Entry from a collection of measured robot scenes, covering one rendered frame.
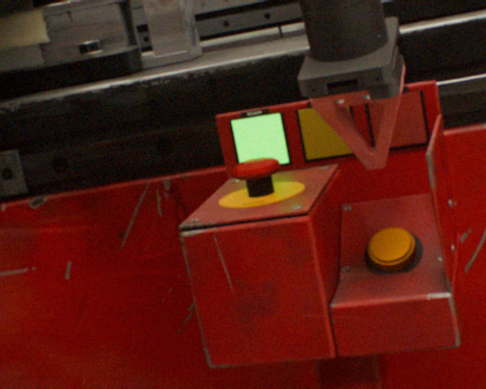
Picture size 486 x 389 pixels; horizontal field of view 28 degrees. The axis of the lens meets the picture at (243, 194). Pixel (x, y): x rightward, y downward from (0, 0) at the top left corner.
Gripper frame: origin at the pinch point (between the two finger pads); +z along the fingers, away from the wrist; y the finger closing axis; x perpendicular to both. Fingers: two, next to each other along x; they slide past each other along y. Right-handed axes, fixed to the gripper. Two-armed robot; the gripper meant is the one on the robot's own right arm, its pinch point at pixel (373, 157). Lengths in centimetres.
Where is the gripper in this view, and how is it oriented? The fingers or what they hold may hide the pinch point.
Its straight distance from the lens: 74.9
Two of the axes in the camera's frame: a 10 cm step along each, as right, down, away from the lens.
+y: 1.9, -4.8, 8.6
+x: -9.5, 1.3, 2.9
